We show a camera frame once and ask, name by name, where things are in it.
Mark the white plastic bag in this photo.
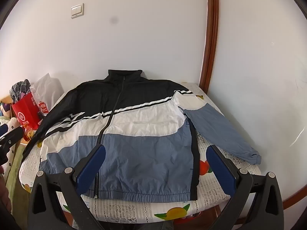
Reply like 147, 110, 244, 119
30, 73, 65, 119

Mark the dark plaid cloth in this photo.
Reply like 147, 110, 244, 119
10, 79, 31, 103

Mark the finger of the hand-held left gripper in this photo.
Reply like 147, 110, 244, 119
0, 124, 25, 165

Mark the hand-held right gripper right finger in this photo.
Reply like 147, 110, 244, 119
206, 144, 285, 230

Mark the white fruit print bed sheet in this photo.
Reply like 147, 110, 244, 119
19, 81, 262, 230

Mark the person's left forearm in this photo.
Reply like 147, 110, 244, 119
0, 166, 12, 214

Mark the black white blue jacket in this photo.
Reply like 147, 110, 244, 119
21, 69, 262, 201

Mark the green blanket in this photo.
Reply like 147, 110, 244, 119
5, 146, 72, 230

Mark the brown wooden door frame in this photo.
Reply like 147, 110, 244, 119
199, 0, 220, 94

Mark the white dotted cloth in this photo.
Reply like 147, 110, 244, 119
0, 116, 27, 181

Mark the white wall light switch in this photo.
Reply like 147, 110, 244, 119
70, 3, 85, 19

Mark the orange drink bottle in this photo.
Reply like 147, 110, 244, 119
23, 122, 37, 142

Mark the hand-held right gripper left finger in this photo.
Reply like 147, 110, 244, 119
27, 144, 106, 230

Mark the red paper bag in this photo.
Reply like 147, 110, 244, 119
12, 93, 45, 131

